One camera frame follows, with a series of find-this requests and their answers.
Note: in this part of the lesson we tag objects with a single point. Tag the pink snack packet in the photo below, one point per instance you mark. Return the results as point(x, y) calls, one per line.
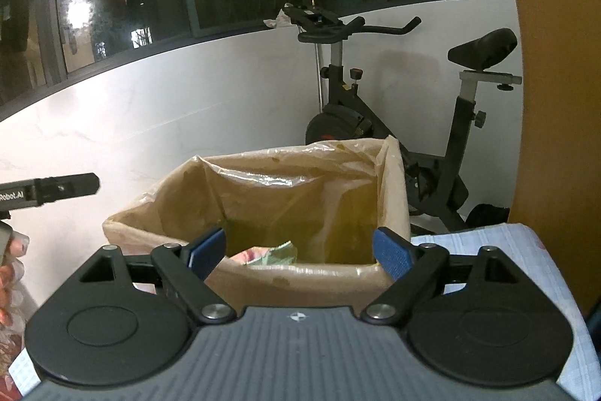
point(246, 257)

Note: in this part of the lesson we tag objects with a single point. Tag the pale quilted cloth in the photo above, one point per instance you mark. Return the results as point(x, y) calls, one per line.
point(516, 241)

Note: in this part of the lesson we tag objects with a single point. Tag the person's left hand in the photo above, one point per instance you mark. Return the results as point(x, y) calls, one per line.
point(19, 244)

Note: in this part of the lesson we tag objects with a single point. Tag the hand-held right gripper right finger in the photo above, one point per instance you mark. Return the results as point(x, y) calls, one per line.
point(392, 253)

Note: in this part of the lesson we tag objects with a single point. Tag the black exercise bike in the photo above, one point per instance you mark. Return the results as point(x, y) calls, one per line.
point(458, 138)

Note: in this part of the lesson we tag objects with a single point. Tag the pale green snack packet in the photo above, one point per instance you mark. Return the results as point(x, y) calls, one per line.
point(279, 254)

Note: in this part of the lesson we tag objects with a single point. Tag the metal pole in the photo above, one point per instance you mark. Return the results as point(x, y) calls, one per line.
point(319, 77)

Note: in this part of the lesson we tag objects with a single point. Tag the cardboard box with plastic liner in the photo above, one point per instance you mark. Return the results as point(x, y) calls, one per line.
point(300, 283)

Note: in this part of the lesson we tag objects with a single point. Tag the black bag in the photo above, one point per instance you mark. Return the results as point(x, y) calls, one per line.
point(488, 220)

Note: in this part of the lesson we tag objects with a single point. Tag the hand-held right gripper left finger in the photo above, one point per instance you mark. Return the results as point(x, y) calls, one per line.
point(206, 253)

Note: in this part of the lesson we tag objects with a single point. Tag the crumpled white tissue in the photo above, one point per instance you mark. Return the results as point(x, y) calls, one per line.
point(277, 20)

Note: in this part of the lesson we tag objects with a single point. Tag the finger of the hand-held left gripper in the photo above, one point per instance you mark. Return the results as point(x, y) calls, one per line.
point(70, 187)

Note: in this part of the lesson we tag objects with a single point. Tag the orange wooden panel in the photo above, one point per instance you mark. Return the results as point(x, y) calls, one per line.
point(554, 100)

